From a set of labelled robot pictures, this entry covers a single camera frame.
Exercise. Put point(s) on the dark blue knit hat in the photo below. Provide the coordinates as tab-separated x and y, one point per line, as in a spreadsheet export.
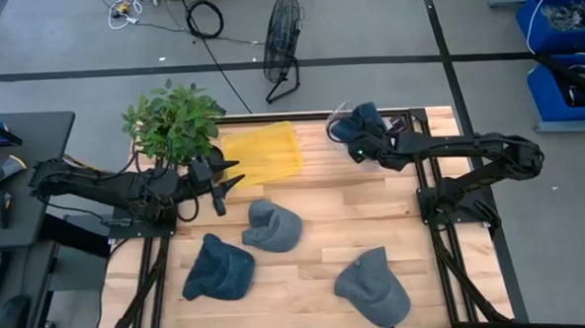
355	122
220	271

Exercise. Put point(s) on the black aluminium table frame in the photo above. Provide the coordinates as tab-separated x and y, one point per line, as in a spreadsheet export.
295	117

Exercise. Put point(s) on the black floor fan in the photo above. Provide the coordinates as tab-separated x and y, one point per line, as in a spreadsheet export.
279	36

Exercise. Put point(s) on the black desk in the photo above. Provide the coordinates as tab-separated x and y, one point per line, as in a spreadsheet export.
39	140

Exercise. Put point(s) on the blue storage bin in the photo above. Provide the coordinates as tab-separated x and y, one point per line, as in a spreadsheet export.
547	98
539	29

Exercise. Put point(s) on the clear plastic bin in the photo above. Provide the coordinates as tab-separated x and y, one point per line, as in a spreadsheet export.
337	115

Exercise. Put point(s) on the black computer mouse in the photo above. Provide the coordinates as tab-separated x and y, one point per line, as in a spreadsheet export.
13	319

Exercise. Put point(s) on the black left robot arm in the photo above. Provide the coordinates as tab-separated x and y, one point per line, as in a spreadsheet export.
100	184

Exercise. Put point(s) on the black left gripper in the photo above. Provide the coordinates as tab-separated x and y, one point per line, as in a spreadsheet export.
203	175

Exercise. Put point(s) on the potted green plant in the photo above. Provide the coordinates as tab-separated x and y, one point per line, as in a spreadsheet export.
172	122

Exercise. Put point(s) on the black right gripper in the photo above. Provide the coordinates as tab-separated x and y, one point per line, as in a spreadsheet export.
381	150

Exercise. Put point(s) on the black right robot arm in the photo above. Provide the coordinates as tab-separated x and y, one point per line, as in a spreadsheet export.
475	148

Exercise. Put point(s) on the grey knit cap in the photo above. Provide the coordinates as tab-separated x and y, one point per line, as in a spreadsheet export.
273	226
372	289

